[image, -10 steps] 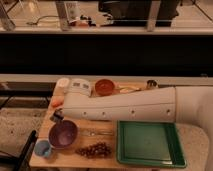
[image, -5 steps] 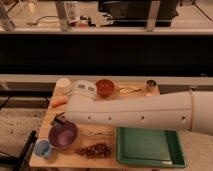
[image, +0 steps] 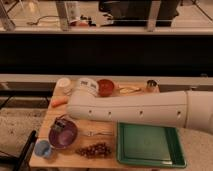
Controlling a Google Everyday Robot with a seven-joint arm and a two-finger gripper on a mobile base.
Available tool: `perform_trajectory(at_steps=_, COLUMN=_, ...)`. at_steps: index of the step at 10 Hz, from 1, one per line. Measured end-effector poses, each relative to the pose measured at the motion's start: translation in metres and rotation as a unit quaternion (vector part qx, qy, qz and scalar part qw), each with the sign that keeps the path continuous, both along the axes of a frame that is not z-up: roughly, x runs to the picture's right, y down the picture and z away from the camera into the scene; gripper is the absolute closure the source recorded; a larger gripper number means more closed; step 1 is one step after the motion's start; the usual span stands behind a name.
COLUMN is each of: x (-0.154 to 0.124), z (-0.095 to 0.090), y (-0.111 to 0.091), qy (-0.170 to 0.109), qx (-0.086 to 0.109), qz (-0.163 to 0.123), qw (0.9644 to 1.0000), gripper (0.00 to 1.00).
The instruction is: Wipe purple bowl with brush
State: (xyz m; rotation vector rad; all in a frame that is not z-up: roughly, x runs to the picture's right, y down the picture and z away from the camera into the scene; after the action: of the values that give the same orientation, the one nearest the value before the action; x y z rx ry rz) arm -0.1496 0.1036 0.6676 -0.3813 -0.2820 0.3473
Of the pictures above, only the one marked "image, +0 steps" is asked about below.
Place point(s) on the orange carrot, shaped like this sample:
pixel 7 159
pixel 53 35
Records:
pixel 59 101

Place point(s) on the green tray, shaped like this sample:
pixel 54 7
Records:
pixel 140 145

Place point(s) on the yellow banana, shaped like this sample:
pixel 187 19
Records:
pixel 127 90

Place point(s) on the purple bowl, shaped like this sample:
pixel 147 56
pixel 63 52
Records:
pixel 62 140

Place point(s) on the metal cup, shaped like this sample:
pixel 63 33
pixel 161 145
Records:
pixel 151 85

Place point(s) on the bunch of dark grapes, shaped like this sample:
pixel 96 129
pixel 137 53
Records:
pixel 97 150

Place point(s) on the silver fork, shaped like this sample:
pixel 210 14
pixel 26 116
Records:
pixel 91 133

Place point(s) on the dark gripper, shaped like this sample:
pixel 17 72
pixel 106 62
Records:
pixel 59 124

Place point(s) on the black chair back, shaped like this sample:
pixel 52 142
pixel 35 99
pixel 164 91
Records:
pixel 31 139

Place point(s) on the blue cup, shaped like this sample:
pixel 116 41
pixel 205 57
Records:
pixel 43 149

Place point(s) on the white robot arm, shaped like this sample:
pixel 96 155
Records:
pixel 185 109

